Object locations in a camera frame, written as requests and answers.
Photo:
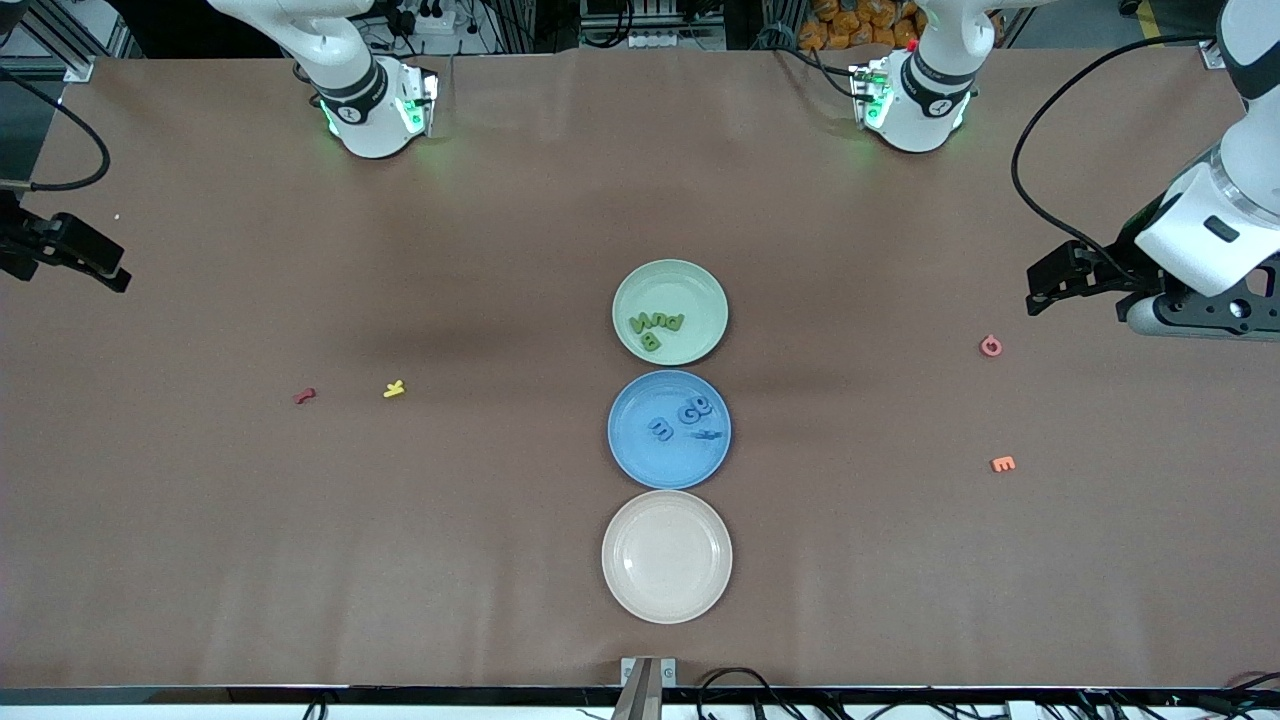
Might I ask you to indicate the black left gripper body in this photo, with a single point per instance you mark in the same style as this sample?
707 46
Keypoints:
1128 262

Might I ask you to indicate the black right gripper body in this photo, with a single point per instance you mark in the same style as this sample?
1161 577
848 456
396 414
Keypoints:
18 243

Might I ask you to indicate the blue foam lowercase g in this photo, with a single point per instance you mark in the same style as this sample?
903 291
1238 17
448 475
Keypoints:
705 404

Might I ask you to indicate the thin dark blue foam letter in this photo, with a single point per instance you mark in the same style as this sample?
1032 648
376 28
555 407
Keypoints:
708 434

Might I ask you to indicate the green foam letter P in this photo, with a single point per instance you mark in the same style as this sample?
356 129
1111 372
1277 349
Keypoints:
680 322

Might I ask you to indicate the blue foam capital G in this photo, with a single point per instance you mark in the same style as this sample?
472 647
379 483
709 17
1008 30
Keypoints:
683 413

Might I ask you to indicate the blue foam letter E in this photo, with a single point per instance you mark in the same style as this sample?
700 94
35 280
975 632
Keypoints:
660 430

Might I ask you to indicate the green foam letter N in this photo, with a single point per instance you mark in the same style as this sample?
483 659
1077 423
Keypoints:
638 324

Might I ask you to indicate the arm base connector panel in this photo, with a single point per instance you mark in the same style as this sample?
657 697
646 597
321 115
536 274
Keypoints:
870 95
418 100

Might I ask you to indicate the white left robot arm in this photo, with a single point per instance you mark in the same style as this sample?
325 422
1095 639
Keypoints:
1215 220

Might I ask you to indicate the pink foam letter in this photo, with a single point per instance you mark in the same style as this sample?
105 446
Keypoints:
985 346

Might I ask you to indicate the orange foam letter E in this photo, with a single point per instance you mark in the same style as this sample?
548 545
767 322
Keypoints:
1003 463

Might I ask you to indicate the pile of orange fruits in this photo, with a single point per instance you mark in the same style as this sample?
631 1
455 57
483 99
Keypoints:
850 25

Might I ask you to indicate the yellow foam letter k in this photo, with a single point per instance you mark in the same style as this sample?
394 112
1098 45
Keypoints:
394 389

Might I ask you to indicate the brown table mat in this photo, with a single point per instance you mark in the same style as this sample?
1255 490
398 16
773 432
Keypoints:
300 560

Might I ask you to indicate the light green plate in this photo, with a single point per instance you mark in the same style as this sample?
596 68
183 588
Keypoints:
690 285

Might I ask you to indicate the white power strip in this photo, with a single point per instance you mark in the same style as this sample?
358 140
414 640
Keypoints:
435 20
670 38

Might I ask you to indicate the blue plate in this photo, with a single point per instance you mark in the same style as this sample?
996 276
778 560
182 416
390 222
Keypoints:
650 460

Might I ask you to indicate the beige plate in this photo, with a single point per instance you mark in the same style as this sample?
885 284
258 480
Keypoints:
667 557

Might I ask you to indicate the aluminium frame profile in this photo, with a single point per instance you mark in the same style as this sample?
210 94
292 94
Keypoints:
60 45

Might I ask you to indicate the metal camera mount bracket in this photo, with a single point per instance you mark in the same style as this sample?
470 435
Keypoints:
640 690

